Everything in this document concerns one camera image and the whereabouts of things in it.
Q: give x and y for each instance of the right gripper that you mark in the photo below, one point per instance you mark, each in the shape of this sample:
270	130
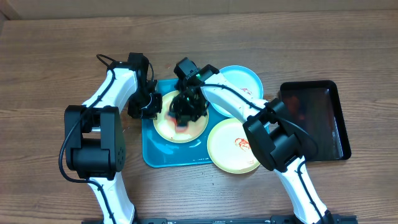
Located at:
186	115

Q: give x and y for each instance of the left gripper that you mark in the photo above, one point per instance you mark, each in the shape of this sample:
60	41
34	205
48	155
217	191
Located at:
152	114

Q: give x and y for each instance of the red and green sponge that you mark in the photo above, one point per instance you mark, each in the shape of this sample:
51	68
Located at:
179	126

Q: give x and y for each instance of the green-rimmed plate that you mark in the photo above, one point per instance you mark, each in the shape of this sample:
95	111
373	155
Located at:
166	126
229	149

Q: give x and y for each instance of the green-rimmed plate front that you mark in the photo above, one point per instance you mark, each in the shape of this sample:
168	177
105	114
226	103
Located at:
229	149

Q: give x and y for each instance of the blue-rimmed plate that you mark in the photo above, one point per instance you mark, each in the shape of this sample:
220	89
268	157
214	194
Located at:
242	83

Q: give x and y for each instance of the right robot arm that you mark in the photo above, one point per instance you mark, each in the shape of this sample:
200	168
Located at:
276	142

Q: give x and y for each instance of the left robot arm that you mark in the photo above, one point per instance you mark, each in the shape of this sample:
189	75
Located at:
94	150

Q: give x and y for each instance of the teal plastic tray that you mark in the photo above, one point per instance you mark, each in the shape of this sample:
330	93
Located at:
159	152

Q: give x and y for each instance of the black plastic tray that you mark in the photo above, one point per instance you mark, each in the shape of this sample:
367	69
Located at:
315	107

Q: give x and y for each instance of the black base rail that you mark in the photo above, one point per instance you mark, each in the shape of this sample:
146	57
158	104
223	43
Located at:
275	219

